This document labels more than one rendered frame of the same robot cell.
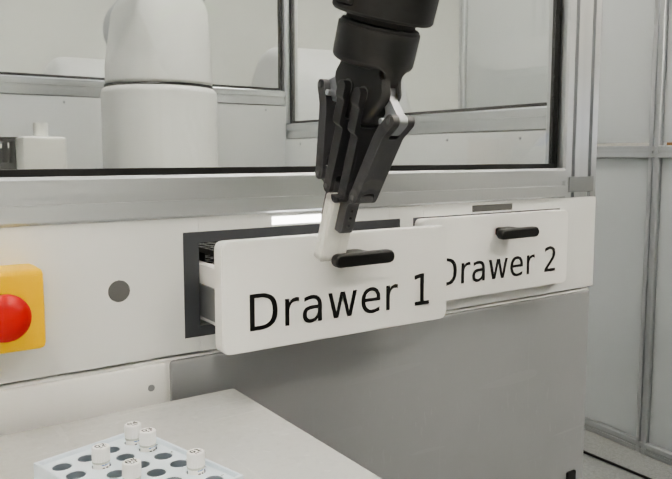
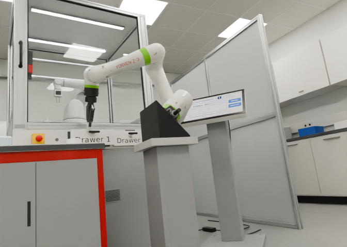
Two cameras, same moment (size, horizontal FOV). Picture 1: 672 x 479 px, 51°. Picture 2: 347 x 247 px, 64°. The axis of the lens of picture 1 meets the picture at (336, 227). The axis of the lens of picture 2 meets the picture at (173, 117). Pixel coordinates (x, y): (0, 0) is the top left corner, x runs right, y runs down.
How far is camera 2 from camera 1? 1.33 m
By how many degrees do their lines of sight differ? 18
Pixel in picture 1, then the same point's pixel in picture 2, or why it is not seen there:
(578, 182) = not seen: hidden behind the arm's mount
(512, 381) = (138, 164)
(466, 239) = (123, 134)
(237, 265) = (73, 132)
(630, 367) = not seen: hidden behind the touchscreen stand
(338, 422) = not seen: hidden behind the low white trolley
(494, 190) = (129, 127)
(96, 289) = (53, 138)
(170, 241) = (65, 132)
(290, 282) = (82, 135)
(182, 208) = (67, 127)
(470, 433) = (128, 173)
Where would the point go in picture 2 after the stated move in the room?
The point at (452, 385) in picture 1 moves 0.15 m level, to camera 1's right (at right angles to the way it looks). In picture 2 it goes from (123, 162) to (143, 160)
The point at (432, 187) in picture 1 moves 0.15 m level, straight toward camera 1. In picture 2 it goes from (115, 126) to (108, 122)
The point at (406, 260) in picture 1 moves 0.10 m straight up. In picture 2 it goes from (105, 134) to (104, 120)
